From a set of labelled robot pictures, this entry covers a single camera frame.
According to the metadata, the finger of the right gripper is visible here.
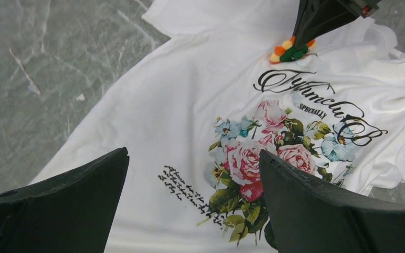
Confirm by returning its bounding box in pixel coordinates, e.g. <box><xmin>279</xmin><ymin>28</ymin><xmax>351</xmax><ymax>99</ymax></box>
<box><xmin>293</xmin><ymin>0</ymin><xmax>380</xmax><ymax>49</ymax></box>

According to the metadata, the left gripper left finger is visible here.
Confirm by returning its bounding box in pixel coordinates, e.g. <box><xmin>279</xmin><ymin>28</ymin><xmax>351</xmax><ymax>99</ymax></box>
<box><xmin>0</xmin><ymin>148</ymin><xmax>130</xmax><ymax>252</ymax></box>

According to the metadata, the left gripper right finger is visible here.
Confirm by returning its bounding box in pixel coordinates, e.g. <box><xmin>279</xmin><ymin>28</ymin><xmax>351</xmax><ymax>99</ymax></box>
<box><xmin>259</xmin><ymin>150</ymin><xmax>405</xmax><ymax>253</ymax></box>

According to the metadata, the orange yellow pompom brooch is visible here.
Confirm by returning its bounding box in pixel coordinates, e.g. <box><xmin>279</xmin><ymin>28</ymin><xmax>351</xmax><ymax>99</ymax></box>
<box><xmin>269</xmin><ymin>36</ymin><xmax>316</xmax><ymax>64</ymax></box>

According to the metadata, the white printed t-shirt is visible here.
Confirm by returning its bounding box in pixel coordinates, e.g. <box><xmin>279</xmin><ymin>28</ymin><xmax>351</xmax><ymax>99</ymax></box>
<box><xmin>35</xmin><ymin>1</ymin><xmax>405</xmax><ymax>252</ymax></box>

